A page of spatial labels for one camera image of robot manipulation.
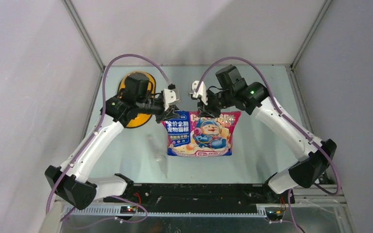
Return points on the pink blue pet food bag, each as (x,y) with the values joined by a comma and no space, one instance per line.
(194,136)

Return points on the yellow double pet bowl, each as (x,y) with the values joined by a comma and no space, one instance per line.
(134,87)

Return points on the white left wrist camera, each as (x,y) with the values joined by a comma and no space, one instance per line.
(171,96)

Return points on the aluminium frame rail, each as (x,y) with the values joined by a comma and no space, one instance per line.
(303,198)

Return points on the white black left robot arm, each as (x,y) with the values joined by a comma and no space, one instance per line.
(70,180)

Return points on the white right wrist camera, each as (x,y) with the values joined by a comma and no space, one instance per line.
(199,92)

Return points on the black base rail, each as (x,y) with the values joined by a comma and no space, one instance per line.
(204,198)

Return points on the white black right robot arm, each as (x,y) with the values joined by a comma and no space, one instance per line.
(311,152)

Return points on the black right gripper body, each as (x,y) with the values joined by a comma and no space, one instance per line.
(216,101)

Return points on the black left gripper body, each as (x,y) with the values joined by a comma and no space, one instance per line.
(149,105)

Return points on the clear plastic scoop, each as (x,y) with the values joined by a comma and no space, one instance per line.
(158,155)

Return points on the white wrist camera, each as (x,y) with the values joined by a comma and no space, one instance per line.
(199,92)
(171,96)

